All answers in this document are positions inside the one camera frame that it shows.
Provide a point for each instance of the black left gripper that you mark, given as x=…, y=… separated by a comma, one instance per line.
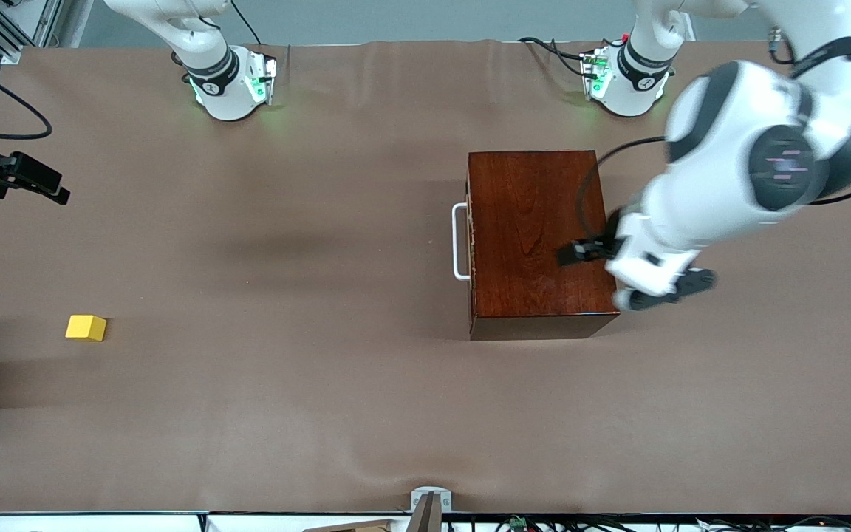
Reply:
x=606, y=238

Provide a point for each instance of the yellow cube block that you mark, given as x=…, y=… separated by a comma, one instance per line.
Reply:
x=86, y=327

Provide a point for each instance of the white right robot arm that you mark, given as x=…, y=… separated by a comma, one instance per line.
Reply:
x=222, y=89

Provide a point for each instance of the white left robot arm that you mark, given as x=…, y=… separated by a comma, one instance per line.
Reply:
x=721, y=177

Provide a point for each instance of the dark red wooden cabinet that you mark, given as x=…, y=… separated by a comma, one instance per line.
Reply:
x=536, y=236

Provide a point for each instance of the brown table mat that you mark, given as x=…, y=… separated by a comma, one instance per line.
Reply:
x=248, y=414

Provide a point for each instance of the light wooden strip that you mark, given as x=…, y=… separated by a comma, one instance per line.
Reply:
x=359, y=527

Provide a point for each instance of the grey table clamp bracket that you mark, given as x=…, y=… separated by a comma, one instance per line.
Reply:
x=431, y=492

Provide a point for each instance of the dark camera stand post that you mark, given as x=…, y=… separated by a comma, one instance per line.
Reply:
x=425, y=517

